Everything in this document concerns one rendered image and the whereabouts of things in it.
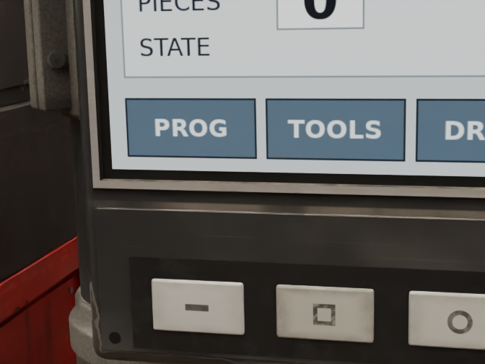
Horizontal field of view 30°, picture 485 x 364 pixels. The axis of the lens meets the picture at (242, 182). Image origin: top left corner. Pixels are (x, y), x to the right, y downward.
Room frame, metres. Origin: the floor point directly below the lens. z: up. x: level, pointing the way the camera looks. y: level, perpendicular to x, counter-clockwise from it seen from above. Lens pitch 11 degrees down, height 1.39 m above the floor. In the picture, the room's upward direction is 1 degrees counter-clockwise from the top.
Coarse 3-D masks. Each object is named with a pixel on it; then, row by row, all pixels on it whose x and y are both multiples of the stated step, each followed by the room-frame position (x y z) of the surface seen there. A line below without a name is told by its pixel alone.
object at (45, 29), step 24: (24, 0) 0.49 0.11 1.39; (48, 0) 0.48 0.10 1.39; (72, 0) 0.48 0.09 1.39; (48, 24) 0.47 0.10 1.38; (72, 24) 0.48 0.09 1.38; (48, 48) 0.47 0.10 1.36; (72, 48) 0.48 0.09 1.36; (48, 72) 0.47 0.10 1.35; (72, 72) 0.48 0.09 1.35; (48, 96) 0.47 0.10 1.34; (72, 96) 0.48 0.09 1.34; (72, 120) 0.50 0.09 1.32; (72, 144) 0.50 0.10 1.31; (72, 312) 0.51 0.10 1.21; (72, 336) 0.50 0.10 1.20; (96, 360) 0.47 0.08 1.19; (120, 360) 0.47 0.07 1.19
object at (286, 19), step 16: (288, 0) 0.33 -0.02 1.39; (304, 0) 0.33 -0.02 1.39; (320, 0) 0.33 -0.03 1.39; (336, 0) 0.33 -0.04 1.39; (352, 0) 0.33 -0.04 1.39; (288, 16) 0.33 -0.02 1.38; (304, 16) 0.33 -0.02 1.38; (320, 16) 0.33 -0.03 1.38; (336, 16) 0.33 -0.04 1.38; (352, 16) 0.33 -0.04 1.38
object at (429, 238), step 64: (128, 192) 0.35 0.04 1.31; (192, 192) 0.34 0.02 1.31; (256, 192) 0.33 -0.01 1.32; (320, 192) 0.33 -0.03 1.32; (384, 192) 0.32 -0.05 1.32; (448, 192) 0.32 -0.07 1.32; (128, 256) 0.35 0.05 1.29; (192, 256) 0.34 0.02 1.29; (256, 256) 0.33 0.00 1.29; (320, 256) 0.33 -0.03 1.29; (384, 256) 0.32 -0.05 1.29; (448, 256) 0.32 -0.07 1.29; (128, 320) 0.35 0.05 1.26; (192, 320) 0.34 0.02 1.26; (256, 320) 0.33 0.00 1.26; (320, 320) 0.33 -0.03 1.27; (384, 320) 0.32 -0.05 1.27; (448, 320) 0.32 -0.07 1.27
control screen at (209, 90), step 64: (128, 0) 0.35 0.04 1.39; (192, 0) 0.34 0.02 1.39; (256, 0) 0.34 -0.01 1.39; (384, 0) 0.33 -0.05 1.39; (448, 0) 0.32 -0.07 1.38; (128, 64) 0.35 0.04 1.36; (192, 64) 0.34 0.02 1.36; (256, 64) 0.34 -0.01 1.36; (320, 64) 0.33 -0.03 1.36; (384, 64) 0.33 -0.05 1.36; (448, 64) 0.32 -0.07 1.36; (128, 128) 0.35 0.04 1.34; (192, 128) 0.34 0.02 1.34; (256, 128) 0.34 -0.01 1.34; (320, 128) 0.33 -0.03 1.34; (384, 128) 0.33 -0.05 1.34; (448, 128) 0.32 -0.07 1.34
